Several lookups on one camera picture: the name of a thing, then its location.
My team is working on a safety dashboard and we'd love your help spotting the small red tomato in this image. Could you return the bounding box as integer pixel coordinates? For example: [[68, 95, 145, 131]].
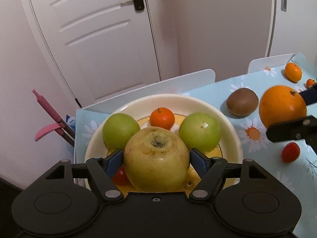
[[282, 142, 300, 163]]

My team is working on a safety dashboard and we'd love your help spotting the brown kiwi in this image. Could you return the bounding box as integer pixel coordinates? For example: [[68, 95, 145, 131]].
[[226, 88, 259, 117]]

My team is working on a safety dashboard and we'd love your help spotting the white panel door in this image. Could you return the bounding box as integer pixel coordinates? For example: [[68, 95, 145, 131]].
[[22, 0, 161, 106]]

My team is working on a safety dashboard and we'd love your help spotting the white wardrobe door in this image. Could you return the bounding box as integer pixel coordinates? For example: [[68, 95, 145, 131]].
[[266, 0, 316, 64]]

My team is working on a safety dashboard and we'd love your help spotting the blue white package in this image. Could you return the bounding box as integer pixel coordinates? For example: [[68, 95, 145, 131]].
[[66, 115, 76, 132]]

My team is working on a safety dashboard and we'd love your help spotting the small orange tangerine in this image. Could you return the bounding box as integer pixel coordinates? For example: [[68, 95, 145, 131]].
[[149, 107, 175, 130]]

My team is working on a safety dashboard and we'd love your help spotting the yellow pear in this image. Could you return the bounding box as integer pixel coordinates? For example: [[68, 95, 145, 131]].
[[124, 127, 190, 192]]

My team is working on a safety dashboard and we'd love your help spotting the large orange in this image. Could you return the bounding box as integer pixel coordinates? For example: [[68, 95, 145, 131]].
[[259, 85, 307, 128]]

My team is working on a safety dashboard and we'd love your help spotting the medium orange tangerine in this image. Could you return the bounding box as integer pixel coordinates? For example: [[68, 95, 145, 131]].
[[284, 62, 303, 83]]

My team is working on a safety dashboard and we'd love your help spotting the green apple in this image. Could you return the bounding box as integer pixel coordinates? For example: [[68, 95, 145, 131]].
[[102, 113, 140, 149], [178, 112, 221, 154]]

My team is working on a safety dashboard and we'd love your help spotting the red plum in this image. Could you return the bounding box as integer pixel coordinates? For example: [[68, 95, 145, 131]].
[[112, 165, 130, 186]]

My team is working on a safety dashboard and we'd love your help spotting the white chair back right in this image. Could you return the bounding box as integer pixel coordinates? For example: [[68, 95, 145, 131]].
[[247, 53, 295, 74]]

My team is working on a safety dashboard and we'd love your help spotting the cream yellow fruit bowl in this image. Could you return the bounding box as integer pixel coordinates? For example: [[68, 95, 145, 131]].
[[84, 94, 243, 195]]

